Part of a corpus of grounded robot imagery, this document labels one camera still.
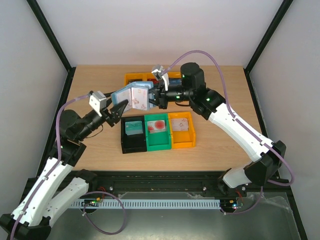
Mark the white floral card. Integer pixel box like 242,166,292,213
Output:
131,87,148,111

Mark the blue leather card holder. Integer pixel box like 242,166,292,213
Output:
111,81,154,112

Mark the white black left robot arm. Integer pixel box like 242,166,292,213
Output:
0,91,128,240

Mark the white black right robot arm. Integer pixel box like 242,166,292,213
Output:
151,62,287,196

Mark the blue card in rear bin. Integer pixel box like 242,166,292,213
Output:
169,78,182,86

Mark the white red circle card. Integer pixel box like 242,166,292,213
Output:
147,120,167,134

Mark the teal credit card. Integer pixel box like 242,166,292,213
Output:
124,120,143,136

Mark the dark card in rear bin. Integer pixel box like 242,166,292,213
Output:
128,79,143,84

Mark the white patterned card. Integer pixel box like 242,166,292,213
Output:
171,117,189,132

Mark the orange rear triple bin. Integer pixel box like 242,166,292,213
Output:
124,72,182,86

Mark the black plastic bin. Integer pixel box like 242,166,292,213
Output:
121,115,147,154

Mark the green plastic bin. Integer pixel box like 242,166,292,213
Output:
144,113,172,152

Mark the orange front plastic bin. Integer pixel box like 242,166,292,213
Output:
168,111,196,149

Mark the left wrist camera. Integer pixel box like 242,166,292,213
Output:
89,91,107,117

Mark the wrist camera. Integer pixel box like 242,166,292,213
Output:
89,91,107,117
151,64,170,91

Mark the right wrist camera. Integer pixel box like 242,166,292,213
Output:
151,64,170,91

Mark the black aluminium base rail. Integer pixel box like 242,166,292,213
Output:
24,170,291,198

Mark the black frame post left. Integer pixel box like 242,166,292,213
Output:
26,0,76,73

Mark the black frame post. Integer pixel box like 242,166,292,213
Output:
244,0,295,73
26,0,76,73

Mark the light blue slotted cable duct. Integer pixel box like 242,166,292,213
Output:
69,198,221,209

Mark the black frame post right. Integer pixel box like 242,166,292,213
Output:
244,0,295,73

